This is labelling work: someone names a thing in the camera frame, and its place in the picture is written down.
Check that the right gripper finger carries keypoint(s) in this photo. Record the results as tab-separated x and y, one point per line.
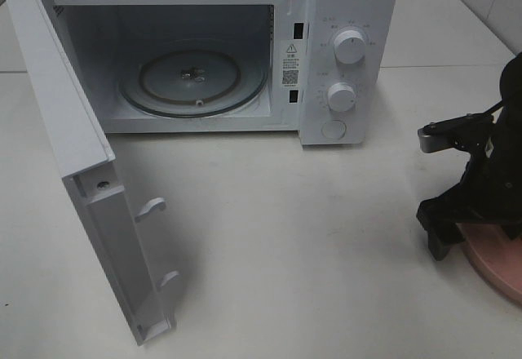
513	231
438	217

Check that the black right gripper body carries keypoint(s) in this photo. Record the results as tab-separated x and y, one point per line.
491	188

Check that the pink round plate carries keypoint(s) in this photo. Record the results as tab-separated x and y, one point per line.
495	257

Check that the round white door button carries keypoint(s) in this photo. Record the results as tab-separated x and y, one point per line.
334	130

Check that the white microwave door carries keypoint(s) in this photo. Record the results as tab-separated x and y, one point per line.
87	166

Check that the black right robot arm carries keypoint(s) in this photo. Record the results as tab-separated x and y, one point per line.
510	102

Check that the upper white microwave knob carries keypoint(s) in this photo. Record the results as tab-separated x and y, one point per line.
350	45

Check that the white microwave oven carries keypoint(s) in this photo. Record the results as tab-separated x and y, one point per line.
107	35

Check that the glass microwave turntable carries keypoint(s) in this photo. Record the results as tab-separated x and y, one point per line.
194	78

